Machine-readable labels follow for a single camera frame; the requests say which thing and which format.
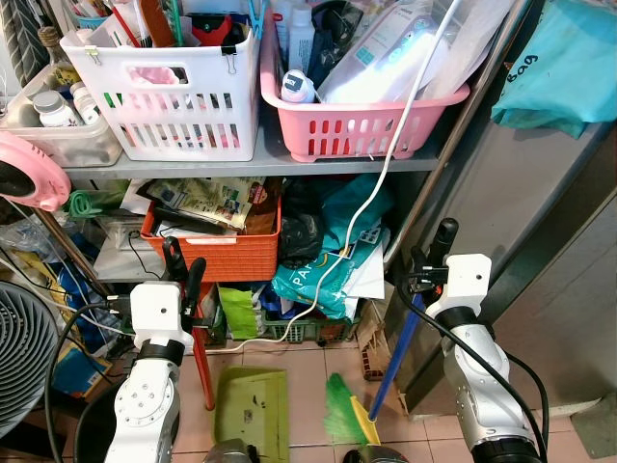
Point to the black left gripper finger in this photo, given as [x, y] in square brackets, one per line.
[174, 258]
[196, 274]

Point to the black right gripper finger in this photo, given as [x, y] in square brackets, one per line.
[418, 260]
[444, 239]

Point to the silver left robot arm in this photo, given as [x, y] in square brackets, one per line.
[145, 400]

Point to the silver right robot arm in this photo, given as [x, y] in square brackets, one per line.
[482, 386]

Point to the grey floor fan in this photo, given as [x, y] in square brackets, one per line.
[24, 357]

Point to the orange plastic basket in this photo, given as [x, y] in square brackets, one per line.
[231, 256]

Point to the light green packet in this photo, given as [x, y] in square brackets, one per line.
[239, 311]

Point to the printed snack packet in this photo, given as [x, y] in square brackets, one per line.
[207, 201]

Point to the stainless steel cabinet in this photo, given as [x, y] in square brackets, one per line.
[540, 241]

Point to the teal printed plastic bag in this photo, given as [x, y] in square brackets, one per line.
[318, 285]

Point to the black plastic bag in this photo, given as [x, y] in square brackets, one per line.
[301, 231]

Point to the green plastic crate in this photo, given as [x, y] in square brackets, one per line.
[308, 330]

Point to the grey metal shelf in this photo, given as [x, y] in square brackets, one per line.
[251, 166]

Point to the pink plastic basket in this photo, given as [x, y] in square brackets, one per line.
[357, 130]

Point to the white plastic basket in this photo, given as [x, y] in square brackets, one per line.
[174, 106]

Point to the clear plastic storage box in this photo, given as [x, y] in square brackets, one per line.
[67, 145]

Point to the white pill bottle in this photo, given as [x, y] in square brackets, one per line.
[53, 111]

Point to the clear plastic wrapped package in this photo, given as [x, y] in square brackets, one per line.
[386, 48]

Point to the teal cloth bag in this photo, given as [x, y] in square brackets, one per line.
[564, 72]

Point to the grey concrete block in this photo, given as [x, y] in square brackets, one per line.
[596, 424]

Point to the black binder clip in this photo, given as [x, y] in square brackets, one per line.
[229, 56]

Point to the white roll-on deodorant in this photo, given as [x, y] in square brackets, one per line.
[297, 87]

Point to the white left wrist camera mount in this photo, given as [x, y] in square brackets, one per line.
[157, 311]

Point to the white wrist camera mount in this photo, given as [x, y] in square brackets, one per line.
[466, 282]
[157, 311]

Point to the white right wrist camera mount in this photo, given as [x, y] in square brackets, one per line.
[466, 282]

